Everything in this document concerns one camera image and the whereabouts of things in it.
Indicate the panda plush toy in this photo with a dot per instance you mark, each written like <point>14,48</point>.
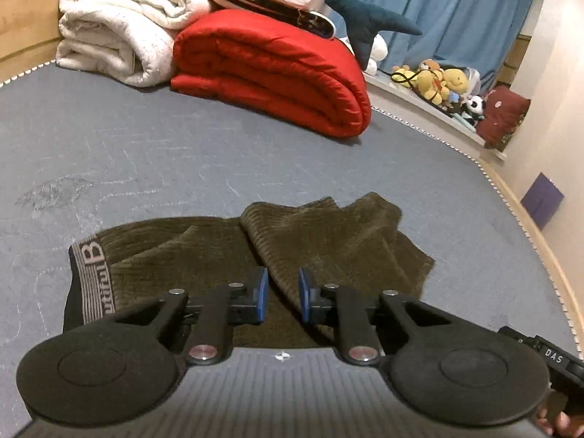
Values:
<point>473,107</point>

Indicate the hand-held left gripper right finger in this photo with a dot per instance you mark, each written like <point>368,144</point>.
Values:
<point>304,295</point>

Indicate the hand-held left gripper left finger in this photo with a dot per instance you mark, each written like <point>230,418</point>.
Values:
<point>262,295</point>

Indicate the purple box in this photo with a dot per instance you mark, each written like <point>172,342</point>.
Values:
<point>543,200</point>

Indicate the navy star-print blanket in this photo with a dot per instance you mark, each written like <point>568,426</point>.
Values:
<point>315,20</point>

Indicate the white plush toy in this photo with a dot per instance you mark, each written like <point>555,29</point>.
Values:
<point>377,52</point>

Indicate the wooden headboard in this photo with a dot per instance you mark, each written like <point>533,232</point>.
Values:
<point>27,18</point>

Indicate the yellow plush toy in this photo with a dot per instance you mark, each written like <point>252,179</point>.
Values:
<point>455,80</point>
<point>405,77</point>

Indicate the person's right hand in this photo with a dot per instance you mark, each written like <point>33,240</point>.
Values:
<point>554,425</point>

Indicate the red folded quilt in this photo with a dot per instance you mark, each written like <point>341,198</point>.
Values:
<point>273,73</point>

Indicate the maroon cushion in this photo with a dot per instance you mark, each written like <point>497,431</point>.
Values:
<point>504,116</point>

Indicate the orange bear plush toy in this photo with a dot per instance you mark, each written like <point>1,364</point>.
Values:
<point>431,80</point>

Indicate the blue shark plush toy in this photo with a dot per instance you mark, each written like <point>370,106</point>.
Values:
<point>365,13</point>

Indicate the grey bed mattress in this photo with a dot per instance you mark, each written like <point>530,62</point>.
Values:
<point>182,155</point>

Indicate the blue curtain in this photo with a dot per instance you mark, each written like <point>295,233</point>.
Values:
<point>456,9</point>

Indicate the white folded blanket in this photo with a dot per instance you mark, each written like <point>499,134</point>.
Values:
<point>118,23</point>

